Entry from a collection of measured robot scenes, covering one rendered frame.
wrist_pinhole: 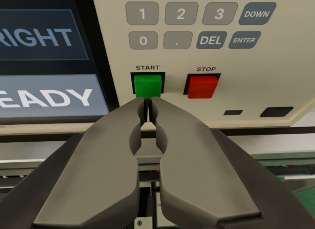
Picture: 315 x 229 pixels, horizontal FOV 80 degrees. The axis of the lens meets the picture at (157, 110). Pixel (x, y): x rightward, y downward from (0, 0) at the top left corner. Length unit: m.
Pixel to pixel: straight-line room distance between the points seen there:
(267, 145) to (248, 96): 0.06
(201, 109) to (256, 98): 0.04
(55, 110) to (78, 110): 0.02
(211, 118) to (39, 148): 0.16
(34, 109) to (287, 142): 0.23
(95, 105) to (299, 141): 0.19
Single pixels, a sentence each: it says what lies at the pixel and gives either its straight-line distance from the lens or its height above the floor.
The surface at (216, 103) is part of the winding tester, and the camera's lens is 0.17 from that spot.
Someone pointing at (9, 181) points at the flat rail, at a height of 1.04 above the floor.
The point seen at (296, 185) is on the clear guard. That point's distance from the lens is 0.27.
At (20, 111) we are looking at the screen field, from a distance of 0.19.
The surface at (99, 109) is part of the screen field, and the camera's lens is 0.16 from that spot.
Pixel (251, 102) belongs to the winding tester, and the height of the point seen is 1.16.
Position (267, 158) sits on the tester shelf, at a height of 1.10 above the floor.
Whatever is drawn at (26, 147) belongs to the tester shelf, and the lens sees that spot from 0.22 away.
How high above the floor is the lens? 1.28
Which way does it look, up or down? 57 degrees down
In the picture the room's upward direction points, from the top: 3 degrees clockwise
